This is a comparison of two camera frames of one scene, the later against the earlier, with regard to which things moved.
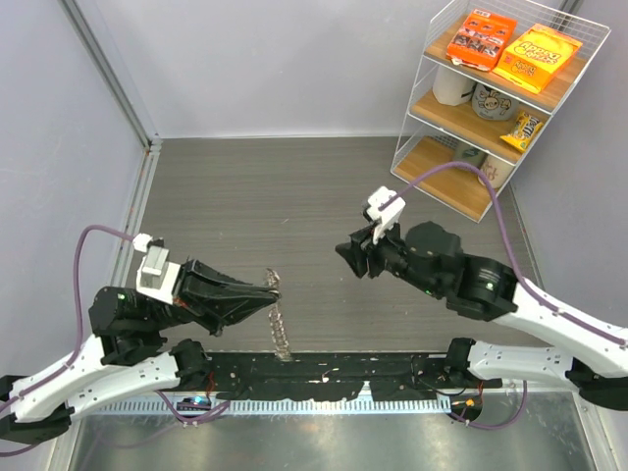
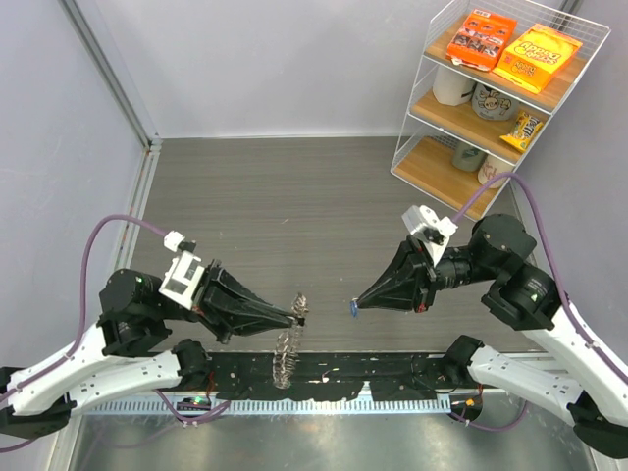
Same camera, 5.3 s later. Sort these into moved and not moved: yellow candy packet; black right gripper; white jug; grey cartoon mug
Moved: black right gripper
Not moved: grey cartoon mug; white jug; yellow candy packet
